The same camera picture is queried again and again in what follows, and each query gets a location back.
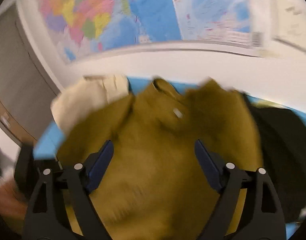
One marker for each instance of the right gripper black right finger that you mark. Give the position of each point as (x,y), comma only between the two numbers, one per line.
(261,217)

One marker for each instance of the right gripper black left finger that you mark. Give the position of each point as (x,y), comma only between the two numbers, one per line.
(46,216)

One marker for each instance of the mustard olive button shirt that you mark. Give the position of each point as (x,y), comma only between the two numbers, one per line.
(154,187)

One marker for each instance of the left hand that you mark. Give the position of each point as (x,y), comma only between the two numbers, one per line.
(13,205)

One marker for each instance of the black garment pile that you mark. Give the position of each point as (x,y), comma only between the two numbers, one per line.
(283,144)

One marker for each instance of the grey brown door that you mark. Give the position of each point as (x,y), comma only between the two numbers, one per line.
(26,90)

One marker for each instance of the cream folded garment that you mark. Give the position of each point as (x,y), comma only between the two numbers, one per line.
(89,94)

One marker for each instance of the colourful wall map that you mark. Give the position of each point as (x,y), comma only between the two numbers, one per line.
(79,28)

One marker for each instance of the white wall socket panel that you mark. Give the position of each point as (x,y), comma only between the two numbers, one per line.
(288,24)

